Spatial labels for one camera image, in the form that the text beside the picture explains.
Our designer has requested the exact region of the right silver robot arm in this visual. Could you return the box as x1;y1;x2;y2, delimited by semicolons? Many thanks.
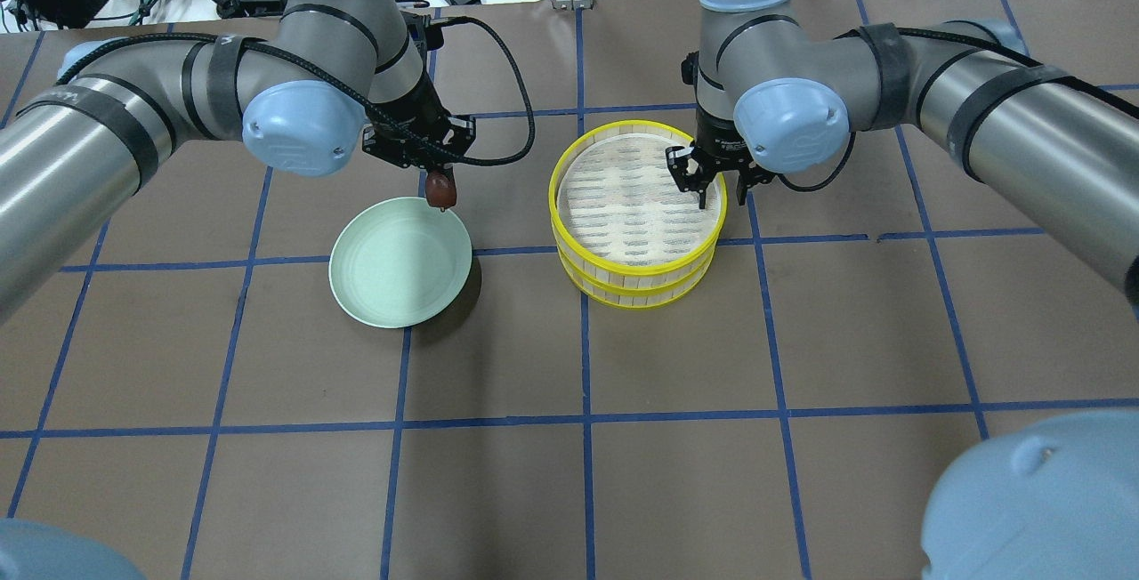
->
666;0;1138;303

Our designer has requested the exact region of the yellow steamer layer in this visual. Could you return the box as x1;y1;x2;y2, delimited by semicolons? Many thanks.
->
546;119;727;278
558;250;712;310

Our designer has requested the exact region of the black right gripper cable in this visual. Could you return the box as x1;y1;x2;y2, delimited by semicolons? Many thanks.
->
770;131;857;194

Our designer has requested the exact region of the brown steamed bun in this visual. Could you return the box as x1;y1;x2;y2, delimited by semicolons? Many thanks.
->
424;169;458;212

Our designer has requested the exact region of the light green plate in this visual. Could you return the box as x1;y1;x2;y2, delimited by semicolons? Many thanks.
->
327;197;473;328

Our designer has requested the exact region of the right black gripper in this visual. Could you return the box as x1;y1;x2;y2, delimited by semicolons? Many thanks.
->
666;113;773;210

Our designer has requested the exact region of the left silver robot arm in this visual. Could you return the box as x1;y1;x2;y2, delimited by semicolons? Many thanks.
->
1;0;473;319

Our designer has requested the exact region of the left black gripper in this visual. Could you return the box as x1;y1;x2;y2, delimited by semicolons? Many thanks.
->
362;85;476;183

